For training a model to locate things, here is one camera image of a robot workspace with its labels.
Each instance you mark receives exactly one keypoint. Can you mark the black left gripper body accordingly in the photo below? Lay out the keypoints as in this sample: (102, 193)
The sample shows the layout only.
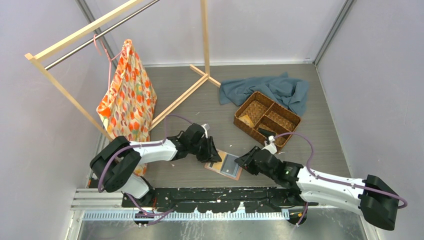
(203, 149)

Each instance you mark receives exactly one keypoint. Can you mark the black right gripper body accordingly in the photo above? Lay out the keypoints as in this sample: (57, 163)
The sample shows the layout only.
(251, 165)

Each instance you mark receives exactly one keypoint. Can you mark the yellow credit card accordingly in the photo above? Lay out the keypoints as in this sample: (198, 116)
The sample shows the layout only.
(217, 166)

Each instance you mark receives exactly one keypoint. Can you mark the woven wicker divided basket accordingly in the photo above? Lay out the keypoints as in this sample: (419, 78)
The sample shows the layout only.
(267, 114)

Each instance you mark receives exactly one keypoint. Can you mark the orange credit card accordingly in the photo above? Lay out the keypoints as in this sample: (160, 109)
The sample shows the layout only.
(247, 120)

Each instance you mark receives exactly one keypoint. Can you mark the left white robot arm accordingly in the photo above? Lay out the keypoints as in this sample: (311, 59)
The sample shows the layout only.
(115, 165)

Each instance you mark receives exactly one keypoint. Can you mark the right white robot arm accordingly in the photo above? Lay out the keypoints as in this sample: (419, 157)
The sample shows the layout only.
(370, 198)

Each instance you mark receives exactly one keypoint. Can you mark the orange floral hanging garment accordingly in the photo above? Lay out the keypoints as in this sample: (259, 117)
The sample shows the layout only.
(127, 109)

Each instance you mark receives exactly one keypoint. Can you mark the blue-grey crumpled cloth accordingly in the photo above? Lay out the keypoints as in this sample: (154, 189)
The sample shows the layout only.
(290, 92)

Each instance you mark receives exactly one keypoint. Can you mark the pink clothes hanger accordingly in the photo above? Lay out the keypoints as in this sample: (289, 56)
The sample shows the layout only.
(109, 58)

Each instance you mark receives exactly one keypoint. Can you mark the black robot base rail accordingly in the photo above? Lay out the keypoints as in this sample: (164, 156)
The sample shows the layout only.
(219, 199)

